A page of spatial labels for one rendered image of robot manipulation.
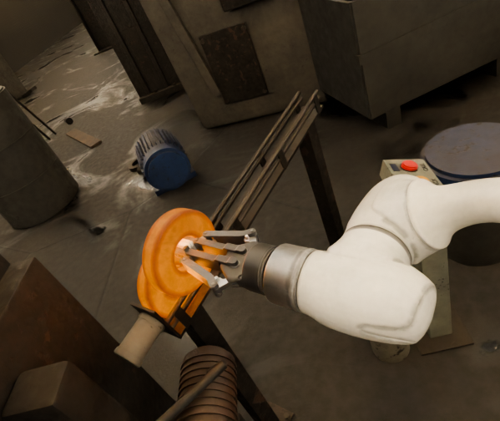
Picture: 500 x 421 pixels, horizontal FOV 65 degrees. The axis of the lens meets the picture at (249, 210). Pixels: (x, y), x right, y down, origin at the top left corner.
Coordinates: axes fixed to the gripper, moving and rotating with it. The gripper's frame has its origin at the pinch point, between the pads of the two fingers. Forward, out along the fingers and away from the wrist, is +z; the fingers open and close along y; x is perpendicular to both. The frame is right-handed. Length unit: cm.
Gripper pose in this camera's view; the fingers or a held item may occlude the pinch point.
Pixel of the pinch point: (179, 246)
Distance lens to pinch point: 70.6
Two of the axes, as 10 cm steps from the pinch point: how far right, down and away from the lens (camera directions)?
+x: -3.0, -7.4, -6.1
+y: 5.0, -6.6, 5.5
